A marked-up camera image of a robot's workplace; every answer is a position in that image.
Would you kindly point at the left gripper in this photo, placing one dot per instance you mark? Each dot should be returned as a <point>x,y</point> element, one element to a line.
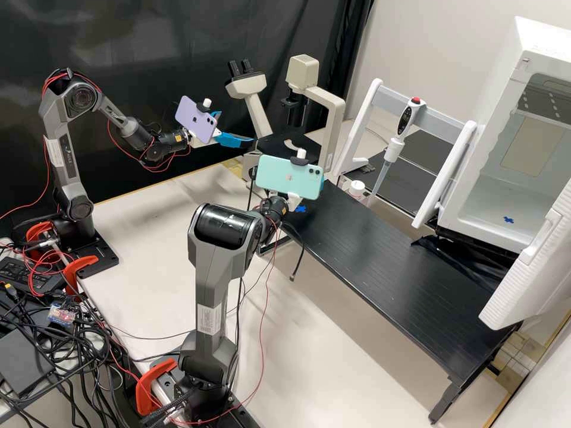
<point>196,141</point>

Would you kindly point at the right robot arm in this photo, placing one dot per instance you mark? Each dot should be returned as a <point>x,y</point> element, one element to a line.
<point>214,276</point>

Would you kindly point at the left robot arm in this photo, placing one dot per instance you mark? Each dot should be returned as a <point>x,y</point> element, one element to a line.
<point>58,147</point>

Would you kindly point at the cream microscope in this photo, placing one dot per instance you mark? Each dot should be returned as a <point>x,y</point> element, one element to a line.
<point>330,111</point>

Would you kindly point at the white-capped bottle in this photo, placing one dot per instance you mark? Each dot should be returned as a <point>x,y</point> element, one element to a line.
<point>358,189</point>

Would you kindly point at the pipette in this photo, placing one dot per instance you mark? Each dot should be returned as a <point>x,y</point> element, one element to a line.
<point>410,118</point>

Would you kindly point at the red clamp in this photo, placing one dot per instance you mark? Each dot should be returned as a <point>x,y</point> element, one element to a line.
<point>35,232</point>
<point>84,261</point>
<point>145,388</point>

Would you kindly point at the black platform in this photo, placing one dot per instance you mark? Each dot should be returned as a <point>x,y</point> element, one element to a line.
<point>428,138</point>
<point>379,267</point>
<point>410,187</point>

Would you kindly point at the white pipette stand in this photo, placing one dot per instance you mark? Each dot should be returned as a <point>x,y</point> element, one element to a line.
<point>446,175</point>

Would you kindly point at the small circuit board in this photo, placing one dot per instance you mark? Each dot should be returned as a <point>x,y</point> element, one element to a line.
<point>62,314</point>

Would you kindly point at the white incubator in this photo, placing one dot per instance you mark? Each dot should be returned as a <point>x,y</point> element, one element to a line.
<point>499,53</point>

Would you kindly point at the black power box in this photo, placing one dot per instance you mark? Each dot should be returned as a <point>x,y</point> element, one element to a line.
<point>22,356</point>

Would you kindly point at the incubator door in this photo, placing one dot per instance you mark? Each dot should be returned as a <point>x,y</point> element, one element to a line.
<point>522,285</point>

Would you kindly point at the left wrist camera phone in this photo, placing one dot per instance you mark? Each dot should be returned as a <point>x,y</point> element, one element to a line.
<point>194,118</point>

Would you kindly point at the wrist camera phone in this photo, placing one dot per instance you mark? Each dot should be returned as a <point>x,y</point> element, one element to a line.
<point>285,176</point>
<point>194,118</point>

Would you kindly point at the right wrist camera phone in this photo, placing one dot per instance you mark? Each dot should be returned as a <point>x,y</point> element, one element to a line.
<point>285,176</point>

